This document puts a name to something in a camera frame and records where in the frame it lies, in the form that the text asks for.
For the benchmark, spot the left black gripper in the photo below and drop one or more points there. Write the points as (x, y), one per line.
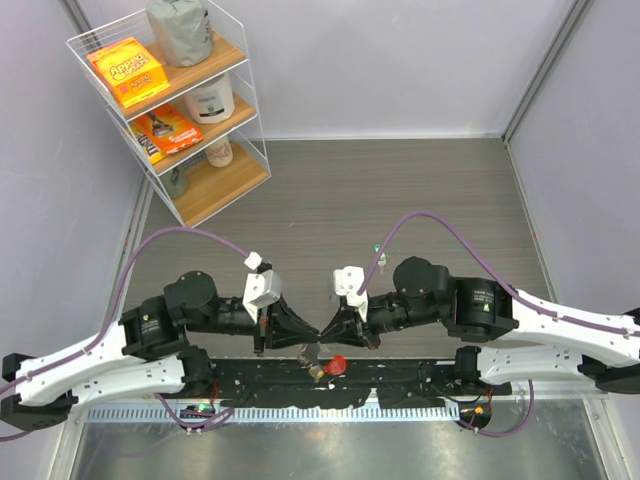
(280, 329)

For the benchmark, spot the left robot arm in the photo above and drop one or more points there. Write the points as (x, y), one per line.
(146, 351)

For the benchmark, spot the white labelled tub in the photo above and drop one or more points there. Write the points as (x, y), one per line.
(212, 102)

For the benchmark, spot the grey green small vase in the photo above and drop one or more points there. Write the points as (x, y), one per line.
(175, 183)

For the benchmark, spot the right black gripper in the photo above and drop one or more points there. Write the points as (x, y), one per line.
(348, 327)

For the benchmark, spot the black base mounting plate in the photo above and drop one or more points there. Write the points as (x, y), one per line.
(281, 383)

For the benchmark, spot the orange snack packet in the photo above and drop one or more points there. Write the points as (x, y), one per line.
(169, 129)

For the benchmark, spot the orange snack box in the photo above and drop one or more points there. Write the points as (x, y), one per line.
(131, 73)

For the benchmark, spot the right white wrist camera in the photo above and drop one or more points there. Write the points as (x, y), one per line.
(346, 283)

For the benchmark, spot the white slotted cable duct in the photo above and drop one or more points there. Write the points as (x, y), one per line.
(369, 412)

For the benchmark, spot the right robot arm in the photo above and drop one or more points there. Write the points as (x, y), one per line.
(509, 334)

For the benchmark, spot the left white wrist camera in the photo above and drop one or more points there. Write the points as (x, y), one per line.
(263, 286)

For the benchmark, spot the grey paper bag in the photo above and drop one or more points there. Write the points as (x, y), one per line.
(182, 30)

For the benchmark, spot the key with green tag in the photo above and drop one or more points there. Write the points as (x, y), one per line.
(381, 257)

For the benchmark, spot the white wire shelf rack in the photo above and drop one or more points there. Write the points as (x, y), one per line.
(209, 189)

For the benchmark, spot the cream patterned cup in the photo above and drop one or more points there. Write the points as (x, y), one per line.
(219, 154)

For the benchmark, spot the keyring bunch with red tag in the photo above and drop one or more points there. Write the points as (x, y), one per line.
(310, 361)

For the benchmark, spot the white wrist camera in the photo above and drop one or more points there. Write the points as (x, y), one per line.
(263, 286)
(346, 283)

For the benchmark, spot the yellow candy packet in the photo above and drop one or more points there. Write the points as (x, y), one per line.
(152, 151)

